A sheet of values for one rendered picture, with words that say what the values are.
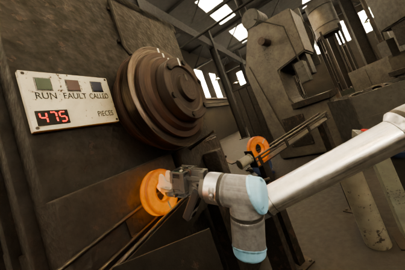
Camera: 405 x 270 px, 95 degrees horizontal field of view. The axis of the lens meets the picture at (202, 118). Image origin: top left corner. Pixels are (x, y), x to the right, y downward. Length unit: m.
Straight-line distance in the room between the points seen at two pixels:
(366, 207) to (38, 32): 1.66
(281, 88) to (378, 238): 2.39
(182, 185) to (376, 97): 2.44
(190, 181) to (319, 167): 0.38
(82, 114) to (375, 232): 1.51
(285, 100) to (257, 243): 2.93
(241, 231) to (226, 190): 0.10
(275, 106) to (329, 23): 6.49
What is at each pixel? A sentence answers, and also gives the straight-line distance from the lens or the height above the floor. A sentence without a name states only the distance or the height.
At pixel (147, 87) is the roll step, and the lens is 0.72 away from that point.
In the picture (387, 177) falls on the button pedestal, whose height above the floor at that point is 0.36.
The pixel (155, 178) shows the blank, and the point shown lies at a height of 0.82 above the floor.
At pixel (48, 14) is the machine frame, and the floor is 1.48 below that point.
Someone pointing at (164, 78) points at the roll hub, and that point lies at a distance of 0.72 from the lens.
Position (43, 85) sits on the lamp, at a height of 1.19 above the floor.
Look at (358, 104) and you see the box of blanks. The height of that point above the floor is 0.64.
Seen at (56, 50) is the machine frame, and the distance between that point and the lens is 0.84.
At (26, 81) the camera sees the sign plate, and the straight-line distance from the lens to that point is 0.72.
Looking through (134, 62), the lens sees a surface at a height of 1.25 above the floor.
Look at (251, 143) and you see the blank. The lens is 1.17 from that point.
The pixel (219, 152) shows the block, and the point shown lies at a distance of 1.02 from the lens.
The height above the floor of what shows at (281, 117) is 0.72.
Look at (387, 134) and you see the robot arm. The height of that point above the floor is 0.75.
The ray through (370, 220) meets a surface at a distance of 1.46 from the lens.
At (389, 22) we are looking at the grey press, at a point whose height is 1.55.
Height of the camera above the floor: 0.91
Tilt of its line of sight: 5 degrees up
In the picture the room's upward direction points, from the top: 19 degrees counter-clockwise
